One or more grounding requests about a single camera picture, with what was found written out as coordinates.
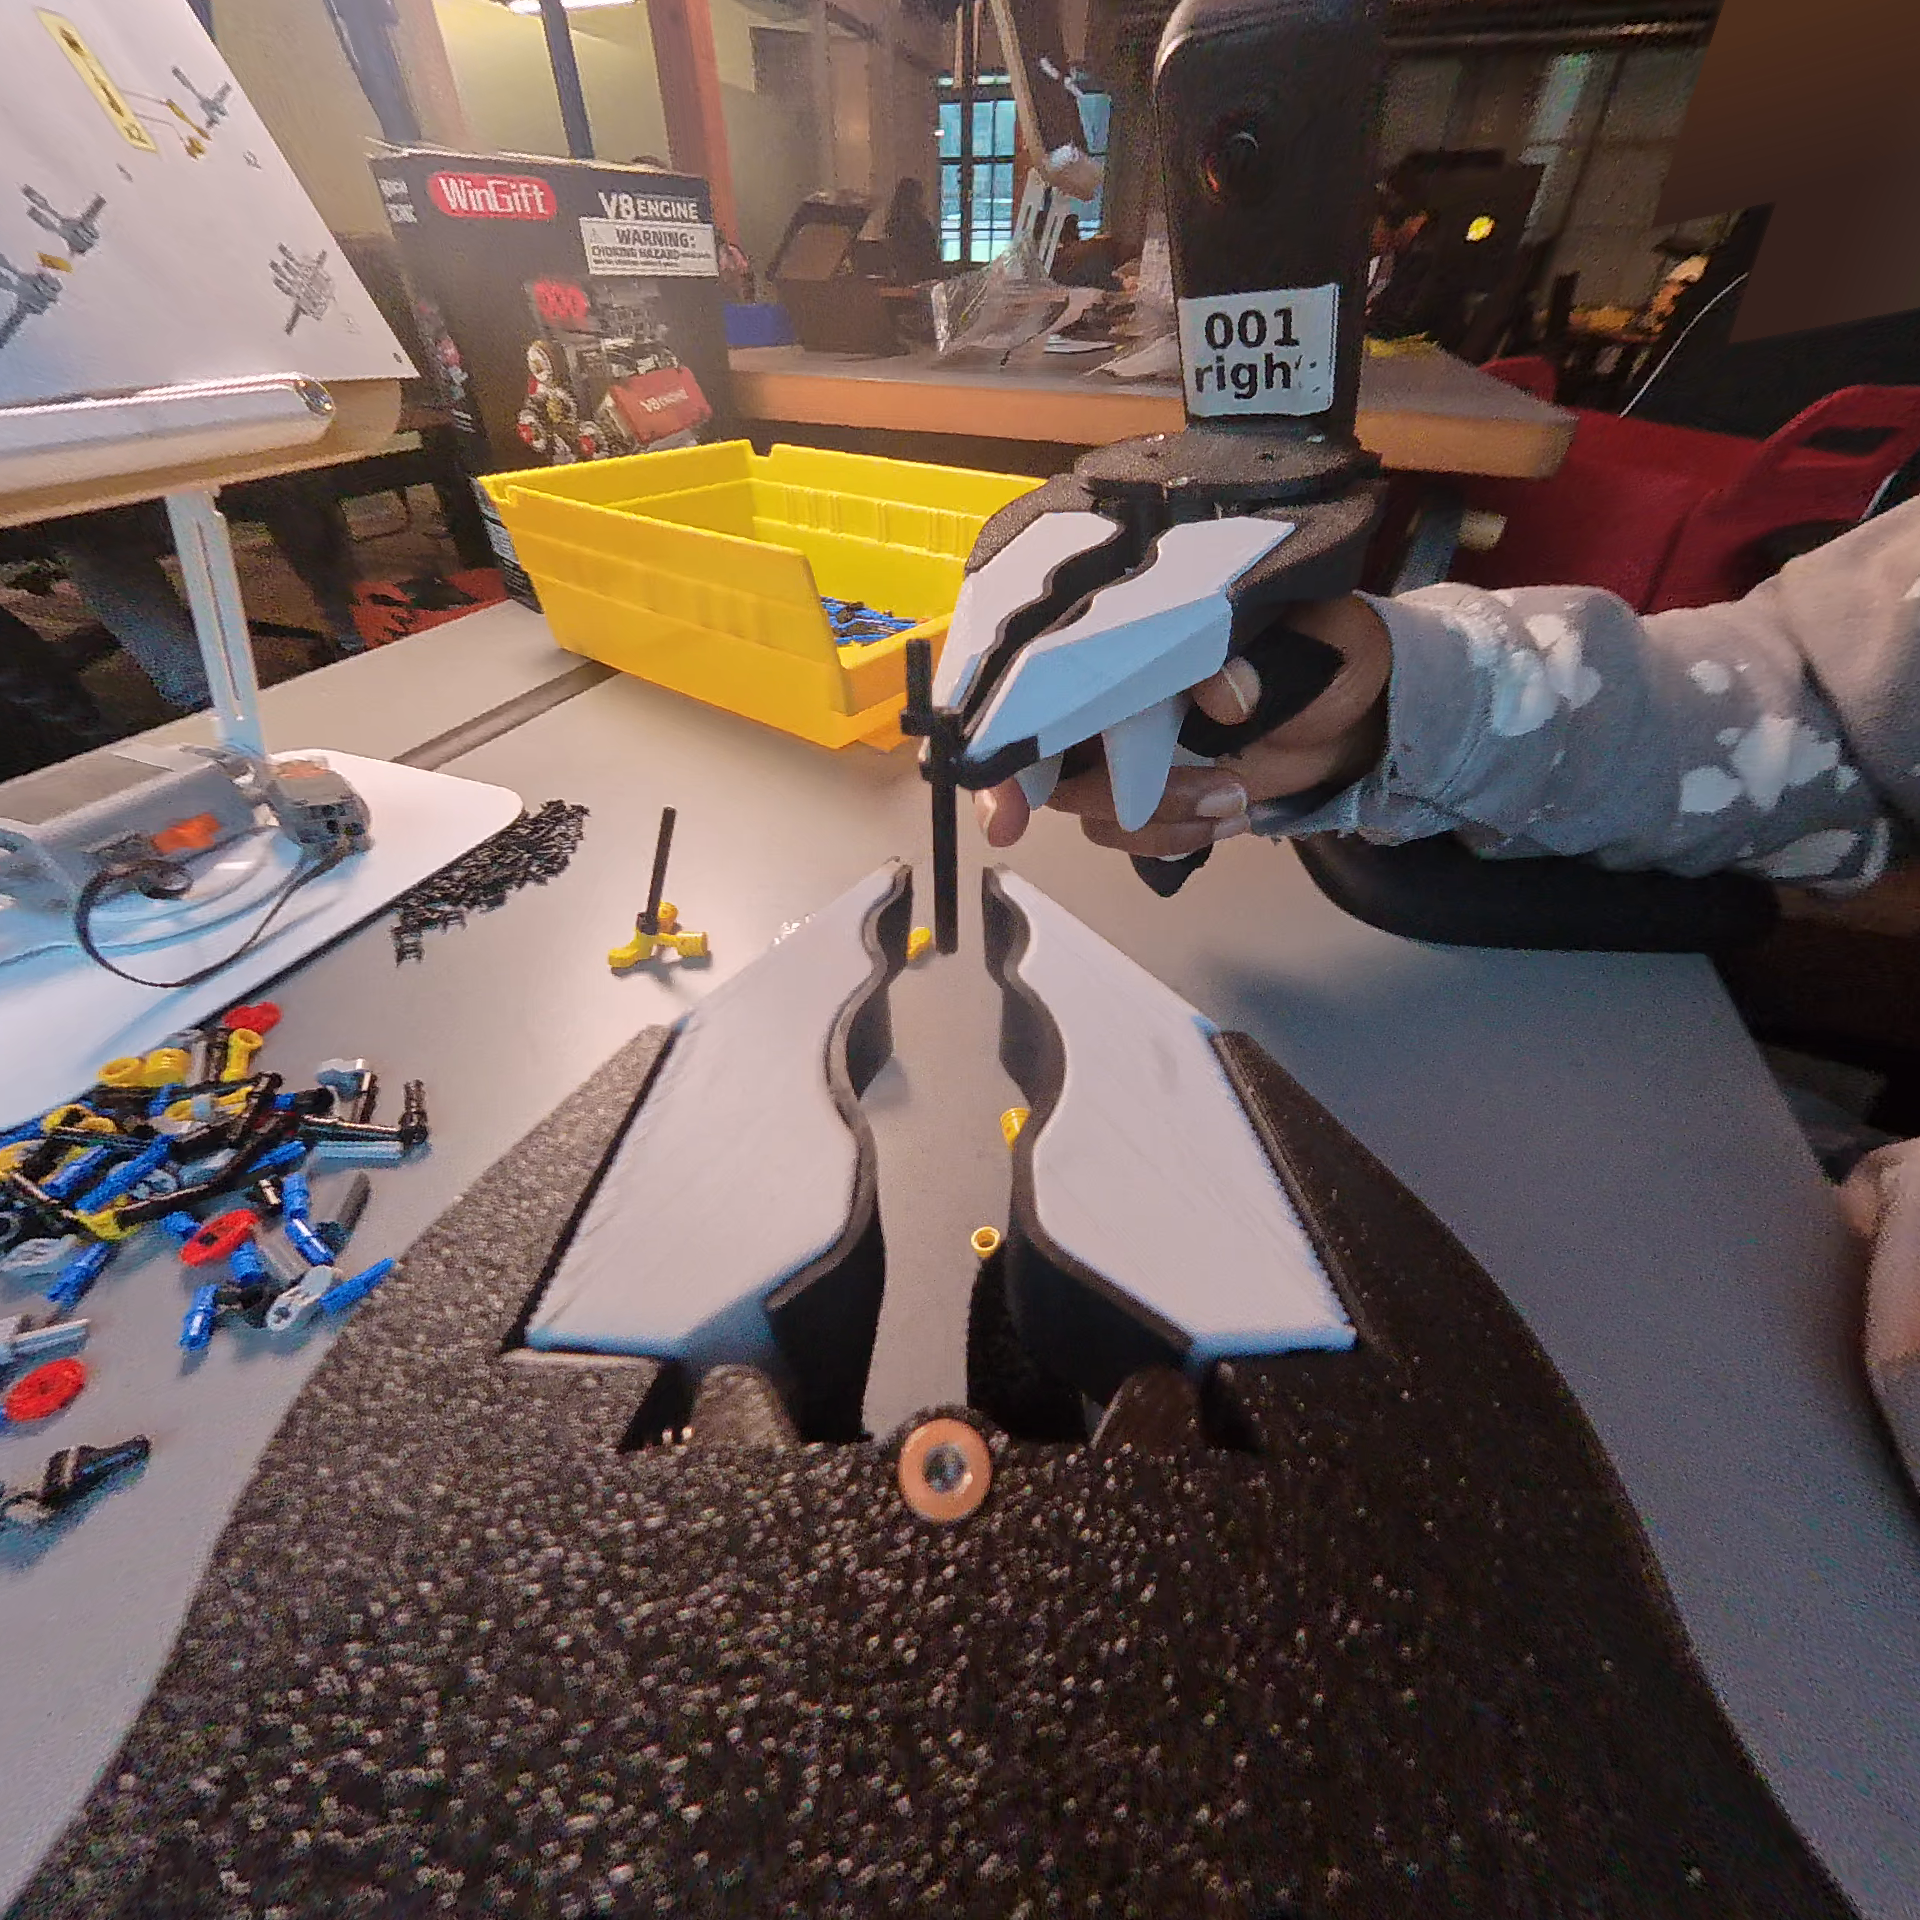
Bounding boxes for clear plastic bags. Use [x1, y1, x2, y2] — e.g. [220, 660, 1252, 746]
[931, 269, 1187, 377]

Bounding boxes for grey motor with cable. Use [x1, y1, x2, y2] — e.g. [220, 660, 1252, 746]
[0, 744, 243, 921]

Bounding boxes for grey desk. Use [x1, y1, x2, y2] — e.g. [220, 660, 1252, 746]
[0, 591, 1920, 1920]

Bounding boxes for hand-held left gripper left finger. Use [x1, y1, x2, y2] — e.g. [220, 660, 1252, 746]
[529, 860, 916, 1432]

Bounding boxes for white instruction poster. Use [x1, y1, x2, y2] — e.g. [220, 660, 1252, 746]
[0, 0, 418, 407]

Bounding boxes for window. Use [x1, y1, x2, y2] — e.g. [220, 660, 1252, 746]
[938, 93, 1113, 225]

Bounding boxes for bare black axle rod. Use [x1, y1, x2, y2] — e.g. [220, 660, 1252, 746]
[900, 638, 964, 961]

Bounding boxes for long wooden table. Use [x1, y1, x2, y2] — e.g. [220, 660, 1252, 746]
[726, 336, 1578, 482]

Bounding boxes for pile of small black pins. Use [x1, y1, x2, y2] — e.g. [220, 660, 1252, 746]
[390, 799, 589, 961]

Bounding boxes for white book stand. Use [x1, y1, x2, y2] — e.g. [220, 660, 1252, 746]
[0, 374, 524, 1134]

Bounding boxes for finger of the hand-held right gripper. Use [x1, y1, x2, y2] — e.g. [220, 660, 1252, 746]
[929, 510, 1124, 741]
[957, 517, 1299, 834]

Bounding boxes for black engine set box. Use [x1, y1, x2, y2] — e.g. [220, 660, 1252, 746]
[369, 141, 740, 608]

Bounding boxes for person's right hand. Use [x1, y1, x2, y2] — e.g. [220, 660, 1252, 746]
[976, 591, 1396, 863]

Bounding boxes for black axle with yellow connectors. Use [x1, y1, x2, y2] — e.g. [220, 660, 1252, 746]
[608, 809, 712, 973]

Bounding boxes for grey toy motor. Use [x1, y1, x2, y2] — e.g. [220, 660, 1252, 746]
[224, 749, 376, 860]

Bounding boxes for pile of mixed small bricks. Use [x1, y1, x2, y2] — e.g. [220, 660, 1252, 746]
[0, 1001, 433, 1352]

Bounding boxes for wooden board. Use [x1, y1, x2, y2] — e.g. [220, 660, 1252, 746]
[0, 374, 430, 529]

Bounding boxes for person's torso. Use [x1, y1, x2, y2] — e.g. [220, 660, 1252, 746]
[1838, 1141, 1920, 1487]

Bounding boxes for black connector piece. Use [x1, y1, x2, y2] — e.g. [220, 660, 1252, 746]
[0, 1434, 153, 1529]

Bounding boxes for yellow plastic bin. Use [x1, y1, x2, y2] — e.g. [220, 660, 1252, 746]
[477, 438, 1051, 752]

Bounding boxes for black cable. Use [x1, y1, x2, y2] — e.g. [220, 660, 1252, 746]
[78, 831, 355, 991]

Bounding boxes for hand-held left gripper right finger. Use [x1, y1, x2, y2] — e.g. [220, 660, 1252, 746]
[972, 863, 1355, 1432]

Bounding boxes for black chair armrest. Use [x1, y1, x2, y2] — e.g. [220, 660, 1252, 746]
[1297, 831, 1778, 953]

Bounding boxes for person's right forearm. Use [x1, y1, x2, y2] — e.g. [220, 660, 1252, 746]
[1350, 496, 1920, 902]

